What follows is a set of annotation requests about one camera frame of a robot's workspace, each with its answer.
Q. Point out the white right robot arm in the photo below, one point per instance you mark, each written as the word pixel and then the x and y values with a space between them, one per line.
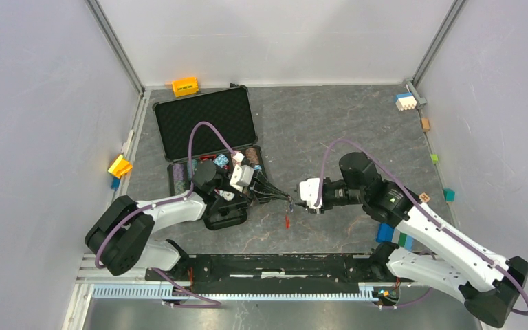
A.
pixel 488 284

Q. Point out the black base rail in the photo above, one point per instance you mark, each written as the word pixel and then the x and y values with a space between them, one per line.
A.
pixel 332 273

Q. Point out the yellow orange toy block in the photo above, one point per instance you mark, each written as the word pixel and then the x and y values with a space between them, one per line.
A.
pixel 119 167

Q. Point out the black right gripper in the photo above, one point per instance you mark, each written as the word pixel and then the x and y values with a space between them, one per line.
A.
pixel 304 205

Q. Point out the metal keyring tool red handle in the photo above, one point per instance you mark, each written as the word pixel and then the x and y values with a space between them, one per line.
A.
pixel 287 214

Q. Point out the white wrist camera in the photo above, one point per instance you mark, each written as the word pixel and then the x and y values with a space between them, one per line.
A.
pixel 308 190
pixel 242 174

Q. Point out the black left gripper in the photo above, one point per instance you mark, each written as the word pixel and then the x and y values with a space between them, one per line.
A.
pixel 264 190

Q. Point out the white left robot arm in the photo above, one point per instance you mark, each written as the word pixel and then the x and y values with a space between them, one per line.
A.
pixel 128 233

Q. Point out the wooden letter cube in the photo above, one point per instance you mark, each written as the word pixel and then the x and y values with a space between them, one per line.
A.
pixel 424 198

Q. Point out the small blue block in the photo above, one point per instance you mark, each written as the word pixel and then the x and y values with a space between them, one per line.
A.
pixel 115 183

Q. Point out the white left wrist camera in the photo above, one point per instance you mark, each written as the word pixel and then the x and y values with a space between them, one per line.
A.
pixel 242 174

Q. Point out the teal small cube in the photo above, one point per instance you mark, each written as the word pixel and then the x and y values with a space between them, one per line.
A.
pixel 449 195

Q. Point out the black poker chip case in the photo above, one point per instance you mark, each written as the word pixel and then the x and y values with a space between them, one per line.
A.
pixel 208 126

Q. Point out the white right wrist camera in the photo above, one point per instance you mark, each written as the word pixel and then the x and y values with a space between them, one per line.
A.
pixel 308 190

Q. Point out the blue white toy block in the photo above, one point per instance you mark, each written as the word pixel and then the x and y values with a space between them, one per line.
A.
pixel 405 101

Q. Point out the blue green white brick stack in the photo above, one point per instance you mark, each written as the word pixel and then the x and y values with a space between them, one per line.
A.
pixel 385 233

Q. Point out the brown wooden cube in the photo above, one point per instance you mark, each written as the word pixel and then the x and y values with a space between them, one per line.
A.
pixel 425 124

